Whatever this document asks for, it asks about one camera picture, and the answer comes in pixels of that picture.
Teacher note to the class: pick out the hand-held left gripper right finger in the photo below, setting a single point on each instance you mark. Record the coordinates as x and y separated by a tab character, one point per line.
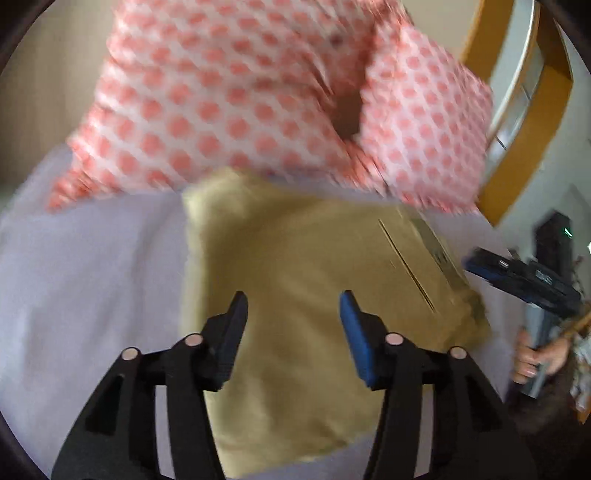
356	339

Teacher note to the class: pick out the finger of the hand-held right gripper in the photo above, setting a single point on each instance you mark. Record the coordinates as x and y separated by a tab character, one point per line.
494	272

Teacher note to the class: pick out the person's right forearm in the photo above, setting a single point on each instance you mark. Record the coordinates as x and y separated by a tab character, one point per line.
549	406

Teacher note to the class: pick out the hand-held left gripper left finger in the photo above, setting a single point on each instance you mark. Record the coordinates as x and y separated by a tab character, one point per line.
230	339

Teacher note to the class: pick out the person's right hand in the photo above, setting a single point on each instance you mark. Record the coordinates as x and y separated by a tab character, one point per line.
549	355

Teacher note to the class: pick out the yellow wooden frame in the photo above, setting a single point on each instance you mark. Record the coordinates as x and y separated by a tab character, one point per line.
531	152

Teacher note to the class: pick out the khaki pants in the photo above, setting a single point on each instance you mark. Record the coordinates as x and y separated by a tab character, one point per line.
295	277

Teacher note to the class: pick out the pink dotted white cloth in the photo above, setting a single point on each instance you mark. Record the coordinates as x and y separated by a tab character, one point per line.
231	101

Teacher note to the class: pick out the white bed sheet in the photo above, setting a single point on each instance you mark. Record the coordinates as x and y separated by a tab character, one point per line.
92	277

